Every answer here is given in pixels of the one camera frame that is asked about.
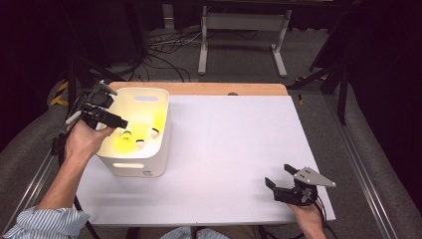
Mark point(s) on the black metal stand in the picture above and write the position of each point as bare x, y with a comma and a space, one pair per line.
343, 93

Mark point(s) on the black tripod stand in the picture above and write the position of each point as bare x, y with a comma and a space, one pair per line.
71, 76

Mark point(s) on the person's right hand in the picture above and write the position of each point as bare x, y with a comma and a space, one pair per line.
312, 220

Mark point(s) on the person's striped shirt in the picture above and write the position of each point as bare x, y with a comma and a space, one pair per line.
46, 224

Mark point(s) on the aluminium floor rail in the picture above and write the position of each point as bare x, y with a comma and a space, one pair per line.
26, 192
358, 166

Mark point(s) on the white table mat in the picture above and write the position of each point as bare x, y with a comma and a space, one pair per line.
215, 166

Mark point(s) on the white metal stand frame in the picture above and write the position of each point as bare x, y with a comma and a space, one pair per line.
244, 21

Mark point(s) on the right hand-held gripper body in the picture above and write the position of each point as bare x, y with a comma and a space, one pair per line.
297, 195

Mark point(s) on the person's left hand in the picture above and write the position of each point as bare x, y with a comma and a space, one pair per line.
83, 142

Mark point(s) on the yellow shuttlecock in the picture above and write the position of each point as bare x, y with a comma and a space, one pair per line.
159, 119
125, 144
140, 131

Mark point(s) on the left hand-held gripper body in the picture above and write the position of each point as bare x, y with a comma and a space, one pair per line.
98, 101

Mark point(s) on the white plastic bin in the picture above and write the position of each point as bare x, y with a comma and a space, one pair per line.
156, 159

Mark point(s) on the wooden table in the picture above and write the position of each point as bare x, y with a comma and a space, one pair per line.
199, 88

